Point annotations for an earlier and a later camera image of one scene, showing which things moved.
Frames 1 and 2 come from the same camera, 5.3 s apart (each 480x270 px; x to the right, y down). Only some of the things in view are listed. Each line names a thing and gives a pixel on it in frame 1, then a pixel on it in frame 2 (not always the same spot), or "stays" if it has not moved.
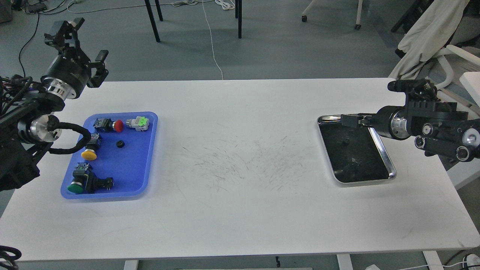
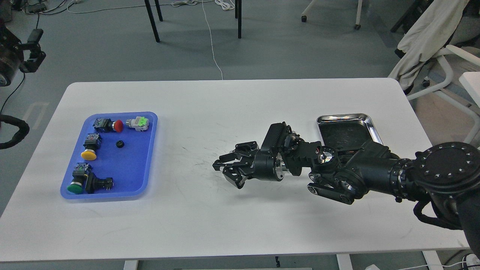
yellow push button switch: [90, 153] stays
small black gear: [120, 144] stays
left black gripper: [68, 75] to [12, 57]
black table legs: [238, 15] stays
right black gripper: [390, 121] to [268, 165]
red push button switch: [107, 125] stays
